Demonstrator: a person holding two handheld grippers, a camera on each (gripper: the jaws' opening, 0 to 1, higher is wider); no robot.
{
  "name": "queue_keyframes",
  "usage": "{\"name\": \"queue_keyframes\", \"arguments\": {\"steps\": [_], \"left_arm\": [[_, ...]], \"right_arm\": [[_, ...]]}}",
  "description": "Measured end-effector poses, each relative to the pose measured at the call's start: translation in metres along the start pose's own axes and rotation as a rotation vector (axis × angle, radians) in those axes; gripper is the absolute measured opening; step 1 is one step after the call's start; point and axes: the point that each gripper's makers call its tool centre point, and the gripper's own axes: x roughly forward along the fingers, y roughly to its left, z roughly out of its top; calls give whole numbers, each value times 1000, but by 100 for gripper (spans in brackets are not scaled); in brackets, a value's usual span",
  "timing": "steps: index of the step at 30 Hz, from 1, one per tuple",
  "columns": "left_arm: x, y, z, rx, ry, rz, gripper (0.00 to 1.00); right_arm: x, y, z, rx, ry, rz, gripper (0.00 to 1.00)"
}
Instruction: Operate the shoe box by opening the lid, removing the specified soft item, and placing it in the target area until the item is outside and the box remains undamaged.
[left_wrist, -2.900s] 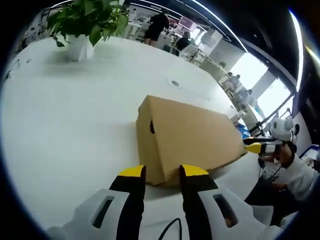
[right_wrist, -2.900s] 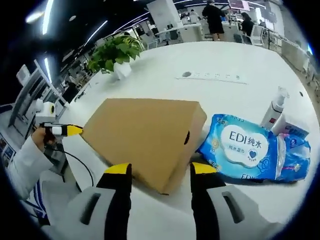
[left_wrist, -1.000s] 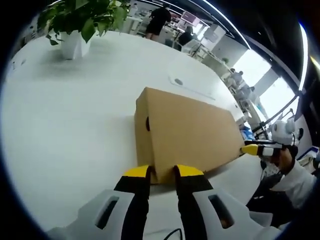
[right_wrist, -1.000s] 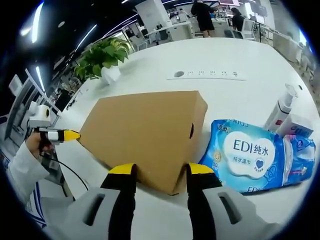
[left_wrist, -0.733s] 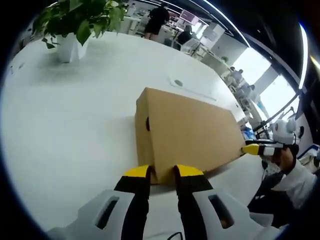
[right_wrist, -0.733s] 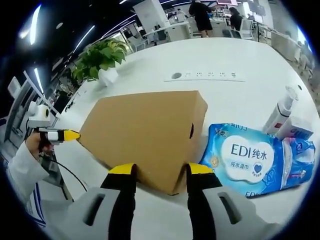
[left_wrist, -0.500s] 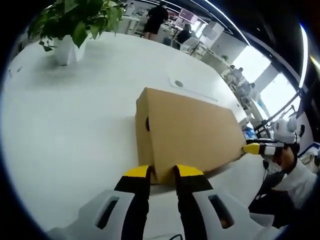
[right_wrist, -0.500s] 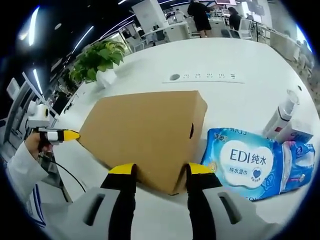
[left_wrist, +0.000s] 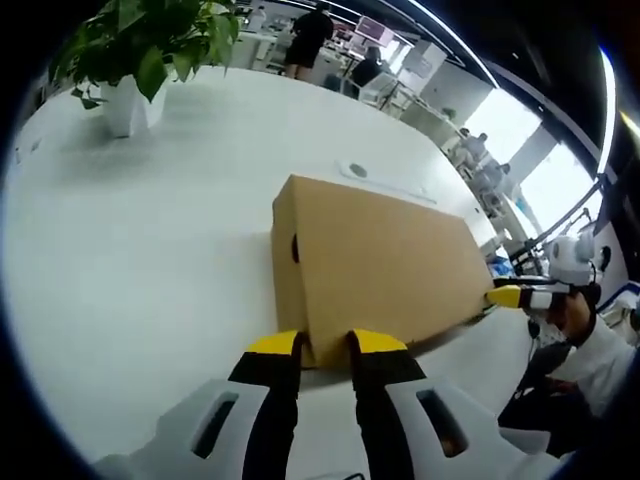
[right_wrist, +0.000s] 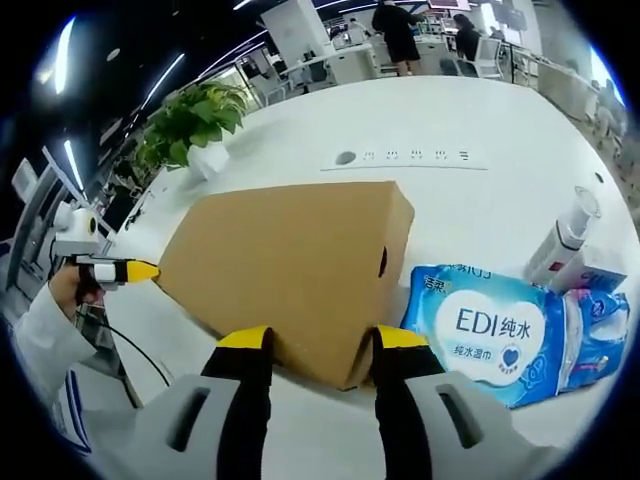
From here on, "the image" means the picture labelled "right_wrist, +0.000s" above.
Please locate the white carton box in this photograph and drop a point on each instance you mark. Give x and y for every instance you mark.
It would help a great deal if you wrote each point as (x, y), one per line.
(597, 270)

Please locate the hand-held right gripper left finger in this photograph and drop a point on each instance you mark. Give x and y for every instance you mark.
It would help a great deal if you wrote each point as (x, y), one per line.
(200, 425)

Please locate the brown cardboard shoe box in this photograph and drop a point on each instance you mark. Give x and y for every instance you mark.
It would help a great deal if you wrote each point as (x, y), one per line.
(280, 270)

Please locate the green potted plant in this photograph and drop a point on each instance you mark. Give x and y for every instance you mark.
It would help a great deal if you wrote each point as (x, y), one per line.
(190, 125)

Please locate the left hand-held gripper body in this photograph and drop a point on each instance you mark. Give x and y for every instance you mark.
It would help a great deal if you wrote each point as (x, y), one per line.
(77, 232)

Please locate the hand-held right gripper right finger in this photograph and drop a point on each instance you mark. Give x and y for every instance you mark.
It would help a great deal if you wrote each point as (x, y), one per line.
(450, 425)

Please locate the white bottle with red label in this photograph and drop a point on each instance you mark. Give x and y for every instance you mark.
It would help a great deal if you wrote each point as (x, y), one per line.
(557, 245)

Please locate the person's left hand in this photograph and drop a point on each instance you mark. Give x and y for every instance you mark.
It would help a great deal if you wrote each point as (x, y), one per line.
(67, 290)

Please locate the blue wet wipes pack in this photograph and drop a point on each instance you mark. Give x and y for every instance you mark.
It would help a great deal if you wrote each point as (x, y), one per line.
(490, 340)

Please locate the table power socket strip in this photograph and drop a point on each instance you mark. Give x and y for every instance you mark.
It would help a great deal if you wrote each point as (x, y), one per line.
(405, 157)

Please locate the blue pink tissue pack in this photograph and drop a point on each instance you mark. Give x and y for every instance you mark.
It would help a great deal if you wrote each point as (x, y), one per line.
(597, 335)

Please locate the white office chair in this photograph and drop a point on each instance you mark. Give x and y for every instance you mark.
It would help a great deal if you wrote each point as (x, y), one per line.
(487, 57)

